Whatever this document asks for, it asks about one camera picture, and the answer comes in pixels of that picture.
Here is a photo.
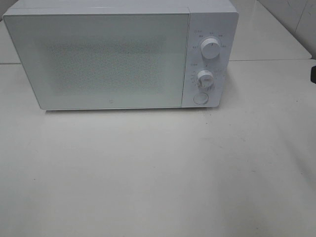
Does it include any white adjacent table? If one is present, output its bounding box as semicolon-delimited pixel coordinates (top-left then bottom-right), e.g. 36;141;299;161
230;0;312;61

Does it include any white microwave door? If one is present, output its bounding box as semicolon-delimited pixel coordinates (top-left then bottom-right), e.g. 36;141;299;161
4;14;189;110

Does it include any white upper power knob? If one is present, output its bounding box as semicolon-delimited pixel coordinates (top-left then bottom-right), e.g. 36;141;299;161
200;37;221;59

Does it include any white microwave oven body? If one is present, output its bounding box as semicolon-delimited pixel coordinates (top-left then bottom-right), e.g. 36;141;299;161
2;0;239;110

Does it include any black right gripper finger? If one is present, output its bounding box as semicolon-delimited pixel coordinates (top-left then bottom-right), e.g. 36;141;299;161
310;66;316;83

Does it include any white timer knob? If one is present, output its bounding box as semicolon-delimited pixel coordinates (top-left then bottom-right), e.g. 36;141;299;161
197;70;214;89

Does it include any round white door button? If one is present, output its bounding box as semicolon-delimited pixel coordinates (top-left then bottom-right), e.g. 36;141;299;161
194;93;208;105

